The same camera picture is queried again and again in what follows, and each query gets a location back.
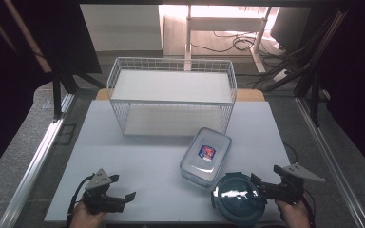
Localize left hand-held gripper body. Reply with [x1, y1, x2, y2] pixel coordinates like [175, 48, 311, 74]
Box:
[82, 168, 127, 215]

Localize clear rectangular food container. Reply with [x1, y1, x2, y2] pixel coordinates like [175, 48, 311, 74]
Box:
[179, 126, 233, 190]

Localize white wire two-tier rack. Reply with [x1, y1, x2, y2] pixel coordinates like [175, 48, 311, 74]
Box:
[106, 56, 238, 139]

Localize wooden table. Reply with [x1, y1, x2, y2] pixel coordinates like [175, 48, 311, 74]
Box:
[94, 87, 266, 103]

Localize left hand-held gripper cable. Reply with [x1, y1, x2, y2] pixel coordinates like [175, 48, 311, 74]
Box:
[66, 173, 96, 228]

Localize bundle of black cables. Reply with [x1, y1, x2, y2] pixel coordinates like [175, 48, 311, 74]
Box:
[236, 47, 316, 92]

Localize right hand-held gripper cable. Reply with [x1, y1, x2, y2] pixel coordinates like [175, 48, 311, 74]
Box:
[300, 189, 317, 228]

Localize black metal stand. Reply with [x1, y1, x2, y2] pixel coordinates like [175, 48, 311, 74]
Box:
[51, 69, 107, 124]
[293, 9, 350, 128]

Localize black floor cable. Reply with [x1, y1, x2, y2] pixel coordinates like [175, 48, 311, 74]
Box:
[189, 30, 268, 54]

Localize hand-held gripper cable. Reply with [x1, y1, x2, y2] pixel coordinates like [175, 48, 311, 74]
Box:
[300, 189, 317, 228]
[66, 173, 96, 228]

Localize white desk frame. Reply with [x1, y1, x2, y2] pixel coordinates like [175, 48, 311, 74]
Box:
[184, 4, 272, 74]

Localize aluminium rail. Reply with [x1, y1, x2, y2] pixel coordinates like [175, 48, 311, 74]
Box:
[295, 96, 365, 228]
[0, 93, 76, 228]

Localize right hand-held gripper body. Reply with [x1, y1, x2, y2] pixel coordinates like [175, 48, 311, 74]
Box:
[260, 162, 326, 205]

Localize black curtain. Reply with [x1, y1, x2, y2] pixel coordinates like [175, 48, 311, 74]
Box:
[0, 0, 103, 185]
[310, 0, 365, 183]

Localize thin black cable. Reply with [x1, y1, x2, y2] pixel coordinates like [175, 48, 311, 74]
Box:
[282, 142, 299, 164]

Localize white cabinet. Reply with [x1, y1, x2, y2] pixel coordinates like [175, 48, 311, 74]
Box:
[79, 4, 164, 53]

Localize white power strip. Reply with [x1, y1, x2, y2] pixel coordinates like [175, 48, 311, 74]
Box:
[271, 67, 289, 84]

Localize person's right hand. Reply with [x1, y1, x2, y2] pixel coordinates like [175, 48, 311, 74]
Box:
[274, 199, 312, 228]

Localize round dark teal food container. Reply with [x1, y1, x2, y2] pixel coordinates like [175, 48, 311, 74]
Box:
[211, 171, 267, 228]

